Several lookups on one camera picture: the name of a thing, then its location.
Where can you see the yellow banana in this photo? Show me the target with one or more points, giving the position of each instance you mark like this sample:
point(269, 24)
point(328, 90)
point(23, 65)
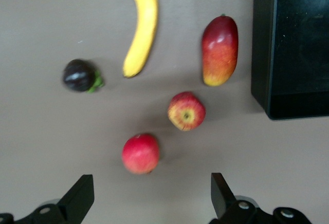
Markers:
point(145, 23)

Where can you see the red yellow apple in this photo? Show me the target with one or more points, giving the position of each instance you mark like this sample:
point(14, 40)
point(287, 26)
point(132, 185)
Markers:
point(186, 111)

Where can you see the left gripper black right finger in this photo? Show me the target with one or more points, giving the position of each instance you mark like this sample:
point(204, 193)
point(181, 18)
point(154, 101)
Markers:
point(226, 208)

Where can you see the black plastic box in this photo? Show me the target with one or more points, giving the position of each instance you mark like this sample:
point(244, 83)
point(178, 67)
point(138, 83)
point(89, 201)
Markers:
point(298, 41)

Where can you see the red pomegranate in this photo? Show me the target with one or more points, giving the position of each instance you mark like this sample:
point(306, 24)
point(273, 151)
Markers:
point(140, 154)

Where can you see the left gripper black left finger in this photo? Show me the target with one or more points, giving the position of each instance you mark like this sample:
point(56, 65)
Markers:
point(74, 203)

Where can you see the dark purple eggplant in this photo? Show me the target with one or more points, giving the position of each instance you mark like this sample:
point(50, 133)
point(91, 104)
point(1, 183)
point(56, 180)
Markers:
point(78, 75)

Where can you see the red orange mango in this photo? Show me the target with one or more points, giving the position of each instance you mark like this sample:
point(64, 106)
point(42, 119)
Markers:
point(219, 52)

